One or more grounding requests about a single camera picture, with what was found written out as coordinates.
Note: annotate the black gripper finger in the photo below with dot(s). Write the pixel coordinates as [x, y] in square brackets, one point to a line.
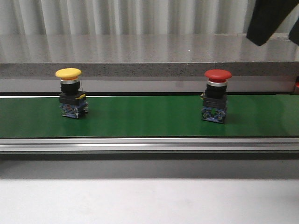
[267, 16]
[294, 33]

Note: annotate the green conveyor belt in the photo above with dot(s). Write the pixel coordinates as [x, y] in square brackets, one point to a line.
[151, 116]

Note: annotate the grey speckled stone counter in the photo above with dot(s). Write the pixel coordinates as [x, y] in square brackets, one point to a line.
[146, 63]

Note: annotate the grey pleated curtain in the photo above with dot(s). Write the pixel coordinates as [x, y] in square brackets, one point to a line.
[125, 17]

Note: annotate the aluminium conveyor side rail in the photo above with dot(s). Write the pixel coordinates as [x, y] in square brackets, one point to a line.
[175, 148]

